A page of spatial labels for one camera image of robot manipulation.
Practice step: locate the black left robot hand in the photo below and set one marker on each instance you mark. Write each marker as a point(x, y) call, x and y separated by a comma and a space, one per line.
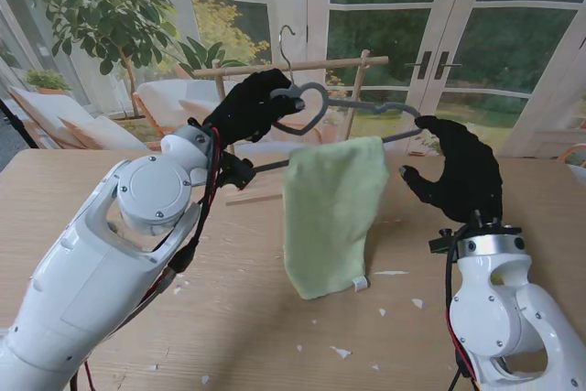
point(256, 102)

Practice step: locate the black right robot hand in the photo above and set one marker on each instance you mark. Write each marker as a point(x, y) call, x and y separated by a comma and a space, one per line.
point(471, 180)

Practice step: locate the grey heart clothes hanger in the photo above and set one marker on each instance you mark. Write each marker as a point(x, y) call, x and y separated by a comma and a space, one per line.
point(352, 104)

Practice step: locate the light green square towel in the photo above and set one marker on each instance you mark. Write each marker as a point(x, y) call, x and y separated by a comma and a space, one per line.
point(329, 208)

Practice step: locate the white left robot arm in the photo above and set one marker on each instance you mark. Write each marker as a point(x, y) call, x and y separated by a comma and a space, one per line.
point(91, 272)

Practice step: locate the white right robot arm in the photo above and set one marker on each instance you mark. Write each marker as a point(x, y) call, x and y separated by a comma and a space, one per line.
point(485, 318)

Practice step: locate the wooden hanging rack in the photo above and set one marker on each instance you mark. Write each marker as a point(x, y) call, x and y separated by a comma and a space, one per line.
point(320, 64)

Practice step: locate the printed garden room backdrop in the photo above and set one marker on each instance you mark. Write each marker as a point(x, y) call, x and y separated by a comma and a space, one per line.
point(389, 20)

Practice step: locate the black tripod leg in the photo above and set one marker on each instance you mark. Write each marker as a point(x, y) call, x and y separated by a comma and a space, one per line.
point(16, 123)

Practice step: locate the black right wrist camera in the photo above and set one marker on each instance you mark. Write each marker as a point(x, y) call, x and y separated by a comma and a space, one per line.
point(441, 242)

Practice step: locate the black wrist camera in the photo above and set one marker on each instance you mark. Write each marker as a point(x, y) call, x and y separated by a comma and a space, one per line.
point(238, 171)
point(441, 242)

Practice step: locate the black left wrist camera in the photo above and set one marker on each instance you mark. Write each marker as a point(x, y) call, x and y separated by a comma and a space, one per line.
point(238, 171)

